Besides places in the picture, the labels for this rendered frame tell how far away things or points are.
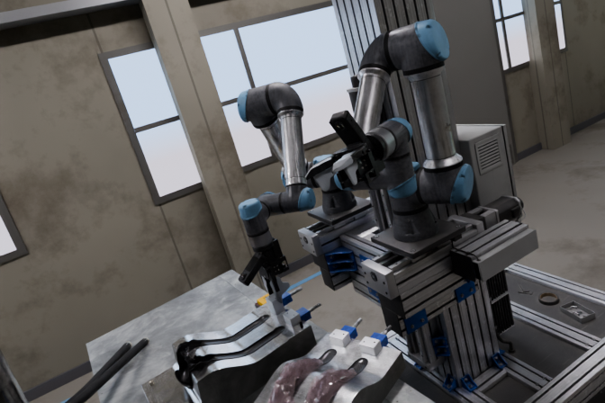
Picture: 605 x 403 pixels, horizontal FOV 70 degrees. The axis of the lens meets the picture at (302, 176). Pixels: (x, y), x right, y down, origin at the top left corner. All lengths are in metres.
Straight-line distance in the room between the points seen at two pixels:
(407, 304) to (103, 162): 2.45
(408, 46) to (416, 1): 0.42
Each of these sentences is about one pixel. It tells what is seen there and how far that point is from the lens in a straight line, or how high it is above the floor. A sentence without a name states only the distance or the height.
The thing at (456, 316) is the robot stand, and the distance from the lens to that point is 1.93.
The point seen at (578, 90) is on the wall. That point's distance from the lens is 6.28.
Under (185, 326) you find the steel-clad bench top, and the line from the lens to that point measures 1.91.
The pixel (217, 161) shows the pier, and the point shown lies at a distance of 3.28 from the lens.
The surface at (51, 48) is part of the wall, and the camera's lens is 3.38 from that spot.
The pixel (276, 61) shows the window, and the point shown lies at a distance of 3.63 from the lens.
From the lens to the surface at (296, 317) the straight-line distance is 1.46.
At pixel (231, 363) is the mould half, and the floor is 0.91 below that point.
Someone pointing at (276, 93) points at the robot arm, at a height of 1.59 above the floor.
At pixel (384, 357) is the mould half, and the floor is 0.85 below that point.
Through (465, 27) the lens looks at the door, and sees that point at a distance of 4.81.
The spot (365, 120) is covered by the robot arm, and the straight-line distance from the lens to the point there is 1.21.
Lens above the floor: 1.66
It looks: 14 degrees down
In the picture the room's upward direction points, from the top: 16 degrees counter-clockwise
